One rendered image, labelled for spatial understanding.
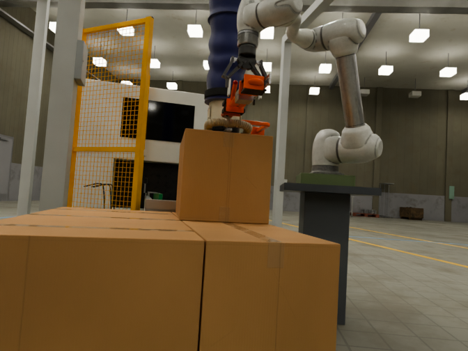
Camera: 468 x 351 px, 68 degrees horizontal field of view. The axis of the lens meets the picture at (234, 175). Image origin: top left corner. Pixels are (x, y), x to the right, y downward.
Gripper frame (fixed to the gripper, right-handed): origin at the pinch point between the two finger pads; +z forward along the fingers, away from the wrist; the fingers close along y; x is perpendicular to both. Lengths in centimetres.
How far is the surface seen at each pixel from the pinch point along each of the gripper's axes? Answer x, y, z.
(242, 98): 8.5, 2.5, 4.0
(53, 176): -139, 110, 37
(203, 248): 49, 19, 56
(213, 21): -36, 11, -48
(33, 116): -349, 200, -42
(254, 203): -10.4, -9.9, 45.1
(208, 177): -10.7, 11.4, 35.3
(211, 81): -35.2, 10.1, -15.3
